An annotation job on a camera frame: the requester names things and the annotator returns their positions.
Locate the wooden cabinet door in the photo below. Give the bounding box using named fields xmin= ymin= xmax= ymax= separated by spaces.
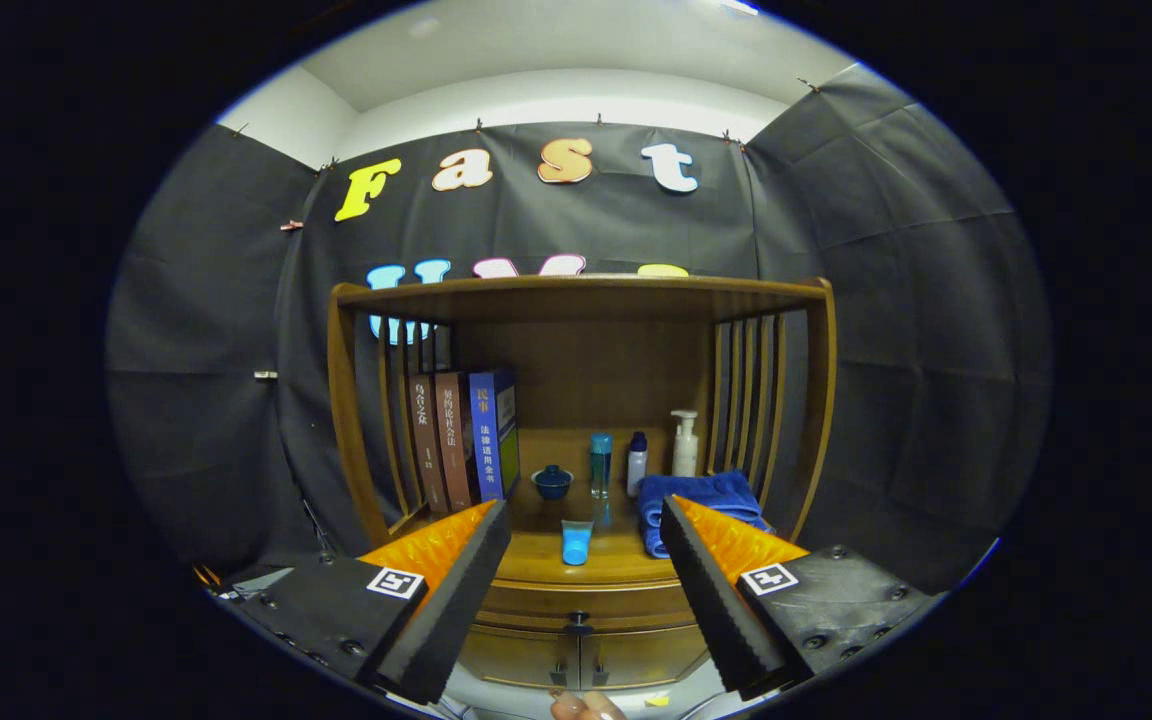
xmin=458 ymin=628 xmax=580 ymax=691
xmin=579 ymin=625 xmax=712 ymax=691

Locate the dark brown book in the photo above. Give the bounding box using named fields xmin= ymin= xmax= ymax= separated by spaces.
xmin=406 ymin=375 xmax=449 ymax=513

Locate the reddish brown book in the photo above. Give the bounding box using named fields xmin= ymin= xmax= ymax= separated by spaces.
xmin=433 ymin=372 xmax=477 ymax=509

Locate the folded blue towel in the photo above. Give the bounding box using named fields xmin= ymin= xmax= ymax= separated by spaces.
xmin=637 ymin=471 xmax=772 ymax=559

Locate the wooden drawer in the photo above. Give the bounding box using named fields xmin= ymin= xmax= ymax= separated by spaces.
xmin=476 ymin=578 xmax=702 ymax=638

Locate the wooden cabinet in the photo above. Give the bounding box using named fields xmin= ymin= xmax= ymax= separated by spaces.
xmin=328 ymin=275 xmax=837 ymax=693

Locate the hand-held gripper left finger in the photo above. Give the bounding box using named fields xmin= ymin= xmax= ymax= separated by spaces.
xmin=221 ymin=498 xmax=514 ymax=706

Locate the thick blue book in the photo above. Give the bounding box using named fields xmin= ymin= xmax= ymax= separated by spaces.
xmin=468 ymin=367 xmax=521 ymax=502

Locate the wooden countertop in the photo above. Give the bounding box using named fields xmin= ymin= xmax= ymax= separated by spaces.
xmin=416 ymin=428 xmax=787 ymax=589

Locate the white pump bottle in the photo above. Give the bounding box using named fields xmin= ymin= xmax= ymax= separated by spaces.
xmin=671 ymin=410 xmax=700 ymax=477

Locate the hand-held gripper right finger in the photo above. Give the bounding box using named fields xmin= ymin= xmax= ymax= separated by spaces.
xmin=658 ymin=495 xmax=942 ymax=701

